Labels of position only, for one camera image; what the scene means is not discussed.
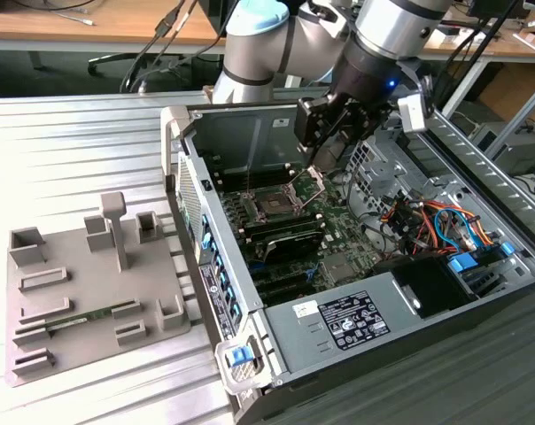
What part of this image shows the grey computer tower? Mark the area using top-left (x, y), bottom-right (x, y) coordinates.
top-left (469, 121), bottom-right (535, 178)

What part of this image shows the small white sticker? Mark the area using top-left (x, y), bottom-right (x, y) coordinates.
top-left (292, 299), bottom-right (320, 319)

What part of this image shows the black case side label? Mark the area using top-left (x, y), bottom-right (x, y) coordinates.
top-left (198, 263), bottom-right (242, 342)

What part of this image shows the green motherboard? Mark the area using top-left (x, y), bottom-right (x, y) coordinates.
top-left (218, 176), bottom-right (384, 306)

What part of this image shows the black RAM slot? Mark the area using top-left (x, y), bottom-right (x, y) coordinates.
top-left (243, 212), bottom-right (324, 231)
top-left (247, 222), bottom-right (326, 243)

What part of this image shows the black graphics card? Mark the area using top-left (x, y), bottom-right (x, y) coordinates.
top-left (261, 228), bottom-right (325, 267)

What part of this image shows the cluttered wooden desk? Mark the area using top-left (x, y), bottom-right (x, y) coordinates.
top-left (422, 0), bottom-right (535, 158)

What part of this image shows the CPU socket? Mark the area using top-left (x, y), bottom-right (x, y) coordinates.
top-left (243, 185), bottom-right (304, 222)

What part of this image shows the metal socket cover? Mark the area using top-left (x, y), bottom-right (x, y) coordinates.
top-left (287, 166), bottom-right (329, 212)

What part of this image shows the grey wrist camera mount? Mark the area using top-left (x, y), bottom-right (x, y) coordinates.
top-left (395, 61), bottom-right (435, 134)

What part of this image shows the green RAM stick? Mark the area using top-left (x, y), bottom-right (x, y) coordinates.
top-left (43, 309), bottom-right (118, 332)

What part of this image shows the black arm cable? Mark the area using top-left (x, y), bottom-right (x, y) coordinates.
top-left (136, 0), bottom-right (200, 92)
top-left (119, 0), bottom-right (187, 93)

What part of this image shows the black rating label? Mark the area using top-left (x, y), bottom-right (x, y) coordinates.
top-left (318, 290), bottom-right (391, 352)

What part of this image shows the open PC case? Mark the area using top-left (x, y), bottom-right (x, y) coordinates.
top-left (159, 83), bottom-right (535, 424)

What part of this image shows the black chair base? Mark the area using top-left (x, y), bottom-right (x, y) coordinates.
top-left (88, 51), bottom-right (132, 77)

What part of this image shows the long wooden desk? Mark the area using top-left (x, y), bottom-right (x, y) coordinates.
top-left (0, 0), bottom-right (228, 53)

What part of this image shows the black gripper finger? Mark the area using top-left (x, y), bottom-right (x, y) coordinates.
top-left (341, 104), bottom-right (386, 148)
top-left (293, 97), bottom-right (336, 168)

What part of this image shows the blue disk carrier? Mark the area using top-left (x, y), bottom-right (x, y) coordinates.
top-left (446, 251), bottom-right (477, 281)

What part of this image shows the grey parts rack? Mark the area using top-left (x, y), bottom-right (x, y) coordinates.
top-left (4, 192), bottom-right (193, 389)

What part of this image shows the black slanted pole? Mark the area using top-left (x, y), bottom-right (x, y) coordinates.
top-left (439, 0), bottom-right (521, 107)

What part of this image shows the blue wire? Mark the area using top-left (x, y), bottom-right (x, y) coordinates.
top-left (433, 205), bottom-right (480, 254)

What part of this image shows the grey power supply unit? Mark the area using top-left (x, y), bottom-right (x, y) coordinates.
top-left (262, 270), bottom-right (410, 373)

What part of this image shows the grey case corner handle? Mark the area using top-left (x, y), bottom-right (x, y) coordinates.
top-left (159, 105), bottom-right (193, 191)
top-left (213, 335), bottom-right (271, 395)

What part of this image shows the orange wire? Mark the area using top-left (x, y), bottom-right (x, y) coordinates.
top-left (420, 201), bottom-right (497, 247)

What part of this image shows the metal drive cage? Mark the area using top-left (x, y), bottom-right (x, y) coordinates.
top-left (345, 139), bottom-right (428, 216)

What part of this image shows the black expansion slot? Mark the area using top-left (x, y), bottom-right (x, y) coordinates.
top-left (256, 282), bottom-right (315, 305)
top-left (252, 269), bottom-right (308, 290)

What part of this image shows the silver chipset heatsink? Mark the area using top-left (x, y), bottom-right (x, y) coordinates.
top-left (318, 254), bottom-right (361, 284)

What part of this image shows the red yellow wire bundle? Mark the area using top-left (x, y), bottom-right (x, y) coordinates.
top-left (380, 198), bottom-right (432, 249)

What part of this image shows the blue case latch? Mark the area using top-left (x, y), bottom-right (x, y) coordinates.
top-left (229, 347), bottom-right (252, 367)

